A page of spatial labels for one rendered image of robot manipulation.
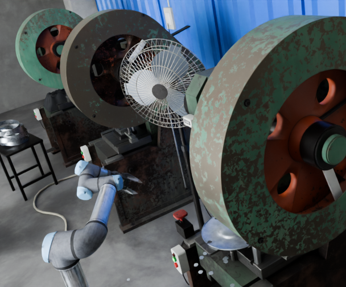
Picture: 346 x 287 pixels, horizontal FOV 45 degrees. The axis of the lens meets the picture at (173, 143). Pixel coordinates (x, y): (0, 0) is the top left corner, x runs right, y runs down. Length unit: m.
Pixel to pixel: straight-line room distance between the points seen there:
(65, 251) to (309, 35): 1.17
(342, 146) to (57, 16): 3.60
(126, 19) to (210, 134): 1.78
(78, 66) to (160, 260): 1.50
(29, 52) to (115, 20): 1.78
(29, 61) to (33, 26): 0.35
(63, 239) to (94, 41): 1.51
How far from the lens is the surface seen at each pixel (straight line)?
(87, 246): 1.69
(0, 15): 8.03
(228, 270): 2.01
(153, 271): 3.09
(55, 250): 1.72
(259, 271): 1.92
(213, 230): 2.02
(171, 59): 2.40
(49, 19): 4.54
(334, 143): 1.40
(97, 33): 2.84
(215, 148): 1.21
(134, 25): 2.92
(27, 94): 8.22
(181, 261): 2.21
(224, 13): 3.69
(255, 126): 1.23
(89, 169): 2.07
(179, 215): 2.21
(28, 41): 4.49
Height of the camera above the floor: 2.00
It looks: 24 degrees down
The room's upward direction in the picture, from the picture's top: 13 degrees counter-clockwise
